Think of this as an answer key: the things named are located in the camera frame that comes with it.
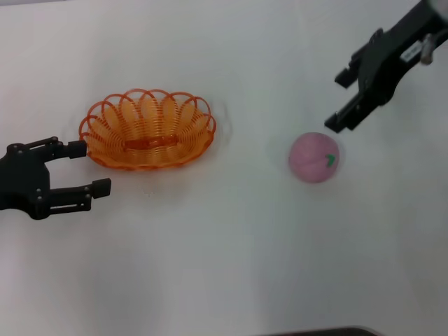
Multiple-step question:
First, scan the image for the black rounded robot base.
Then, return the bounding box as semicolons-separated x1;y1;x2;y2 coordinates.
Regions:
269;326;379;336

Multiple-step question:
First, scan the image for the pink peach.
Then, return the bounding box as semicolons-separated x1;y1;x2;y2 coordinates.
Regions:
288;132;340;185

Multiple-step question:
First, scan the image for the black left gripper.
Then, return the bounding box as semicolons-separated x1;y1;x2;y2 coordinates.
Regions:
0;136;112;221

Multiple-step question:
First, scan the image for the orange plastic wire basket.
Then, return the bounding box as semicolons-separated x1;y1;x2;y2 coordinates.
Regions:
78;88;217;172

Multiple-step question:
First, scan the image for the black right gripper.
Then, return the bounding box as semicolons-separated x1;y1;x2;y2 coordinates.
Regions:
324;0;447;134

